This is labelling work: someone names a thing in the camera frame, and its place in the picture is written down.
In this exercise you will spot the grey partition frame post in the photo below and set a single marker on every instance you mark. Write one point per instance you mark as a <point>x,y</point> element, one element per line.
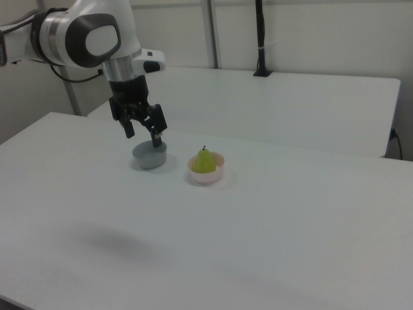
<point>72,97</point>
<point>213,32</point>

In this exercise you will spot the green yellow pear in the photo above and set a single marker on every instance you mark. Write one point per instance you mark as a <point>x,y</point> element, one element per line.
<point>204,161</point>

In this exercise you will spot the pink plastic bowl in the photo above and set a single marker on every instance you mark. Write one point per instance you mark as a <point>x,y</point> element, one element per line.
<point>206,178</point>

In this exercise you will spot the grey plastic bowl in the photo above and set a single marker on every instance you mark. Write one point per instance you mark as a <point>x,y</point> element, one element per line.
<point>148,161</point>

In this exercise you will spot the black camera pole white band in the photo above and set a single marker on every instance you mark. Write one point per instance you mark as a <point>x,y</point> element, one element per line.
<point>261,35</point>

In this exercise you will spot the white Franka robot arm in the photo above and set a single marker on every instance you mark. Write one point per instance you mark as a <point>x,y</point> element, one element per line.
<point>80,35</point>

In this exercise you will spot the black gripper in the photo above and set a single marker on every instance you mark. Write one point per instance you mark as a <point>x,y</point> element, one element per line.
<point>129,92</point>

